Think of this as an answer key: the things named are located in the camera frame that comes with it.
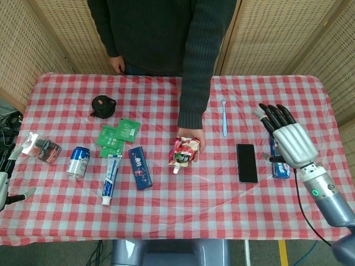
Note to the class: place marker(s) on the silver black robot left hand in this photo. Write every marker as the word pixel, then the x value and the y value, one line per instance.
pixel 3 183

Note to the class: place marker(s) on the person right hand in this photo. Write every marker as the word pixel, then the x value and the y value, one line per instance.
pixel 116 65

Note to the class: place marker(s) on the silver black robot right hand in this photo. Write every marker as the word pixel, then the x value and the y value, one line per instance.
pixel 294 144

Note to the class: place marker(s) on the person left hand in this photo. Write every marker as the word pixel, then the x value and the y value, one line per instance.
pixel 194 133

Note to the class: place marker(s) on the red lychee jelly pouch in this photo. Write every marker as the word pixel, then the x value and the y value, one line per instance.
pixel 183 156

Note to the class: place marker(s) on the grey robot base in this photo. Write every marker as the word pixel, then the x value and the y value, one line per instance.
pixel 166 252

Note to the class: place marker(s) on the person right forearm dark sleeve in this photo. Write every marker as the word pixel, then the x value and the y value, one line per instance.
pixel 109 41

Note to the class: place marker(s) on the person left forearm dark sleeve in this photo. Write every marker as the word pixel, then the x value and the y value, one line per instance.
pixel 194 97

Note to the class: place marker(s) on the person torso dark sweater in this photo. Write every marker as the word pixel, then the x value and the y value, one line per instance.
pixel 152 36

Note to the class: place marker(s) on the clear dark snack packet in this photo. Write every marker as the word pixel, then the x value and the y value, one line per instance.
pixel 47 152

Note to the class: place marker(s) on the red white checkered tablecloth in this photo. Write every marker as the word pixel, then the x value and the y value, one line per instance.
pixel 194 207

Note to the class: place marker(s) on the blue cookie box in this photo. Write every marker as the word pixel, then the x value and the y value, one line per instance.
pixel 281 169

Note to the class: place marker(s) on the light blue toothbrush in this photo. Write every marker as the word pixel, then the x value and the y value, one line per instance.
pixel 224 122

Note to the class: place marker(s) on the black cast iron teapot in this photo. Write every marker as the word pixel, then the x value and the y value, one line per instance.
pixel 102 106

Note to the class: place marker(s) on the black smartphone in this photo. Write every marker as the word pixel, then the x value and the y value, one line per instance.
pixel 247 163

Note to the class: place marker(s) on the dark blue long carton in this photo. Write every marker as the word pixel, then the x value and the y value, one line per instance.
pixel 140 167

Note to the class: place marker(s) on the green sachet with barcode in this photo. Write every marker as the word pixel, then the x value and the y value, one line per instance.
pixel 126 130

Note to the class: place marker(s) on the green tea sachet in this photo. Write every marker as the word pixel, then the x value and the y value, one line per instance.
pixel 106 137
pixel 106 152

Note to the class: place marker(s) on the blue white milk can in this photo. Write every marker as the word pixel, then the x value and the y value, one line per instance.
pixel 77 163

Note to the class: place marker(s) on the woven folding screen panel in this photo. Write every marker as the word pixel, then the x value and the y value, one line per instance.
pixel 22 41
pixel 341 69
pixel 271 36

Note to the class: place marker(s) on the blue white toothpaste tube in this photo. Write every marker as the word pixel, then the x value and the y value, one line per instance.
pixel 111 174

